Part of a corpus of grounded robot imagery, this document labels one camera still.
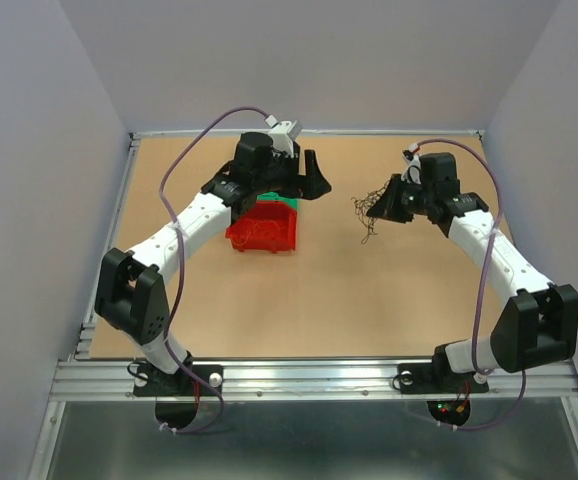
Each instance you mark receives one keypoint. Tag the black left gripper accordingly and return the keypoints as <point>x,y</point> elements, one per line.
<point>310,185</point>

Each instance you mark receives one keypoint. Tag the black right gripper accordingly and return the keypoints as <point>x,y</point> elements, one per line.
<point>386,206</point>

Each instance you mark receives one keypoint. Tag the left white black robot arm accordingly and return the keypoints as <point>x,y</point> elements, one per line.
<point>131,292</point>

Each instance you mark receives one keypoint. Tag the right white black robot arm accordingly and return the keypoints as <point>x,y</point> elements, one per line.
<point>538,324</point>

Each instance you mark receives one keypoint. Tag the green plastic bin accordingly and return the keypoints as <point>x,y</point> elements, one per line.
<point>275,197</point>

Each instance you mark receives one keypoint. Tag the red plastic bin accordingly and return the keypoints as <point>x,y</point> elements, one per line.
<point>268,226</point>

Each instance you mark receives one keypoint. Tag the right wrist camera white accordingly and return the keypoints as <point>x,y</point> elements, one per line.
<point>412,173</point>

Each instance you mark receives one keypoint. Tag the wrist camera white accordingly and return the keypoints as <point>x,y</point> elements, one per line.
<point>412,173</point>
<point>283,134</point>

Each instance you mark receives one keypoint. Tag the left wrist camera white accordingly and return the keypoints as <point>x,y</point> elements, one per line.
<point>283,134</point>

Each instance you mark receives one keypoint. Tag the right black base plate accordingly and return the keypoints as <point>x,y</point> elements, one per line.
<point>424,379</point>

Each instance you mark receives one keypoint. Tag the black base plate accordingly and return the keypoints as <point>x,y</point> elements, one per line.
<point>424,379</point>
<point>151,382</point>

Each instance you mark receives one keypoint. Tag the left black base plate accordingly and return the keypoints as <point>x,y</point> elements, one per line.
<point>151,382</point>

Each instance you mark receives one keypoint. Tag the aluminium frame rail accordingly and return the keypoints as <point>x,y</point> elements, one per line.
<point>292,380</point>

